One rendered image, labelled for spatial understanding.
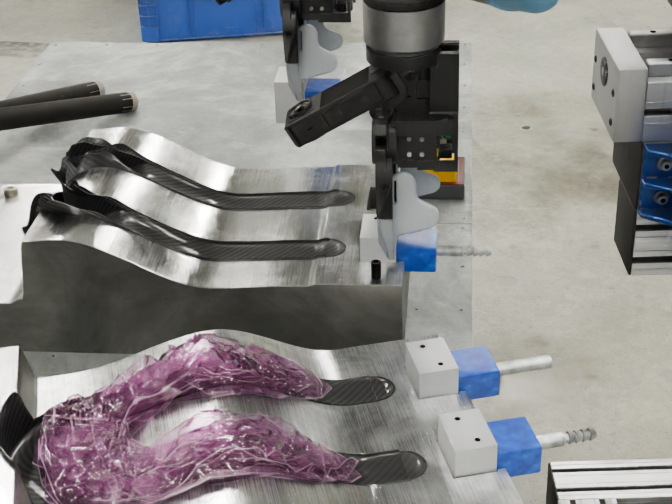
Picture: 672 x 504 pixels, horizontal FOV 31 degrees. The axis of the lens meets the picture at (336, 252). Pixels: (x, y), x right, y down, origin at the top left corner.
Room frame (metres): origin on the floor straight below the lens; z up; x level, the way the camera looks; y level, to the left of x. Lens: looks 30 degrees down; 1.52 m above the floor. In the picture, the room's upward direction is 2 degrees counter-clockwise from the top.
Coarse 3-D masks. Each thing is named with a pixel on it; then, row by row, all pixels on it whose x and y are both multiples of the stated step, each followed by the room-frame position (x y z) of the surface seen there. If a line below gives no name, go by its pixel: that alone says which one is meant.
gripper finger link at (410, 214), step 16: (400, 176) 1.04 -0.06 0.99; (400, 192) 1.04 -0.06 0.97; (400, 208) 1.03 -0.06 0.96; (416, 208) 1.03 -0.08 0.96; (432, 208) 1.03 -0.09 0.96; (384, 224) 1.02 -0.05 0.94; (400, 224) 1.03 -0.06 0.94; (416, 224) 1.03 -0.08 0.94; (432, 224) 1.03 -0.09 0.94; (384, 240) 1.03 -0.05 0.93
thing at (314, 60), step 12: (300, 36) 1.36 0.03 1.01; (312, 36) 1.34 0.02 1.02; (300, 48) 1.35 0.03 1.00; (312, 48) 1.34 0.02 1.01; (300, 60) 1.33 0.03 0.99; (312, 60) 1.34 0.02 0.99; (324, 60) 1.33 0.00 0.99; (336, 60) 1.33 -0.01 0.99; (288, 72) 1.33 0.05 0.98; (300, 72) 1.33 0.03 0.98; (312, 72) 1.33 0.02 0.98; (324, 72) 1.33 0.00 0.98; (288, 84) 1.34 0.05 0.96; (300, 84) 1.33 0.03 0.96; (300, 96) 1.34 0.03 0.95
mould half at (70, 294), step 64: (128, 128) 1.29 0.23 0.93; (0, 192) 1.29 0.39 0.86; (128, 192) 1.15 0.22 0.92; (256, 192) 1.22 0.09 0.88; (0, 256) 1.14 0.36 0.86; (64, 256) 1.04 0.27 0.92; (128, 256) 1.04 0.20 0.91; (0, 320) 1.05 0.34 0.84; (64, 320) 1.04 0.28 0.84; (128, 320) 1.03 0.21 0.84; (192, 320) 1.02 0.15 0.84; (256, 320) 1.02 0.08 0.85; (320, 320) 1.01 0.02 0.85; (384, 320) 1.00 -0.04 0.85
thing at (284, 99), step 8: (280, 72) 1.38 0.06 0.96; (280, 80) 1.36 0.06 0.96; (304, 80) 1.36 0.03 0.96; (312, 80) 1.39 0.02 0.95; (320, 80) 1.38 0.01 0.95; (328, 80) 1.38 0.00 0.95; (336, 80) 1.38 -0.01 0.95; (280, 88) 1.35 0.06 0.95; (288, 88) 1.35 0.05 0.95; (304, 88) 1.35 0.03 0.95; (312, 88) 1.36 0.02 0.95; (320, 88) 1.36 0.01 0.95; (280, 96) 1.35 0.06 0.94; (288, 96) 1.35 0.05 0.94; (304, 96) 1.35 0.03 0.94; (312, 96) 1.35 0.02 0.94; (280, 104) 1.35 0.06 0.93; (288, 104) 1.35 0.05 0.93; (280, 112) 1.35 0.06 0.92; (280, 120) 1.35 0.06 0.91
